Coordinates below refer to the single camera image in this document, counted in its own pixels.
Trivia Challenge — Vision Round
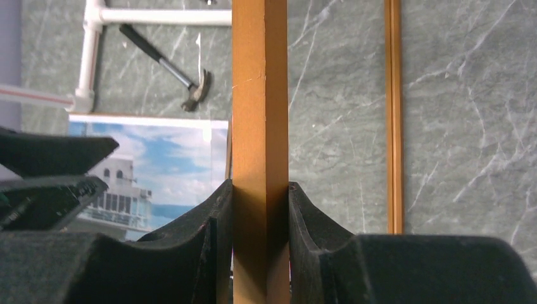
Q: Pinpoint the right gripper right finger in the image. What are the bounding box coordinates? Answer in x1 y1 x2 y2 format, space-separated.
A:
289 182 536 303

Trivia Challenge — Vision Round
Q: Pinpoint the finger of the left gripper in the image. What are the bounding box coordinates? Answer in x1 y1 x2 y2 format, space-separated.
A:
1 175 108 231
1 127 119 177

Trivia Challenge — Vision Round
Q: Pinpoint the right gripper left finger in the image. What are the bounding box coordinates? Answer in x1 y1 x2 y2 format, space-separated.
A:
1 180 232 303

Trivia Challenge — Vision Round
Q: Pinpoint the building photo print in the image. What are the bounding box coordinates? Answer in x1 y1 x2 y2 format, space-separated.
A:
68 115 229 241

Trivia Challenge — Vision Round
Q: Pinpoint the brown wooden picture frame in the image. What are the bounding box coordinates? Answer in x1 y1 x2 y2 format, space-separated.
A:
231 0 405 304

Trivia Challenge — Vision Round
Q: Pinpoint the white pvc pipe stand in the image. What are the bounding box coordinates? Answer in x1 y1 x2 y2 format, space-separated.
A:
1 1 232 113

